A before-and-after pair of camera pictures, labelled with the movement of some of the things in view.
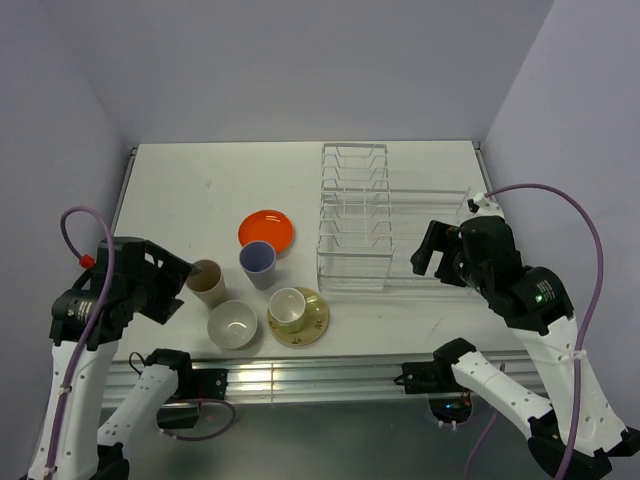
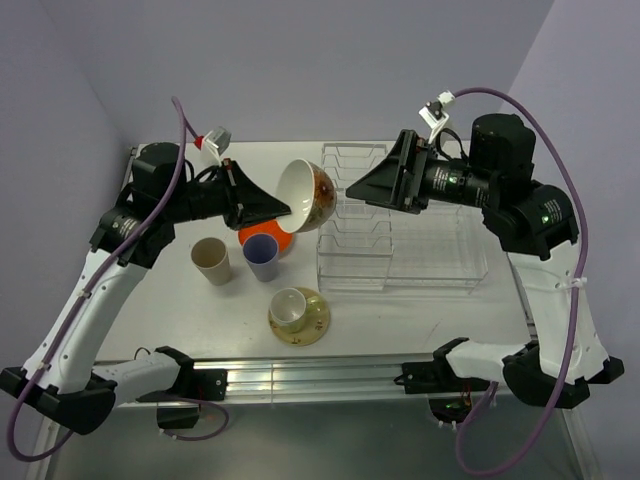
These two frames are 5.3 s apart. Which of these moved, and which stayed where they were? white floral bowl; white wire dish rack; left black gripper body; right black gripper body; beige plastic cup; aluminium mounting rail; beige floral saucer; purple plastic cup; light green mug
Moved: right black gripper body; white floral bowl; purple plastic cup; beige plastic cup; left black gripper body
Stayed: aluminium mounting rail; light green mug; beige floral saucer; white wire dish rack
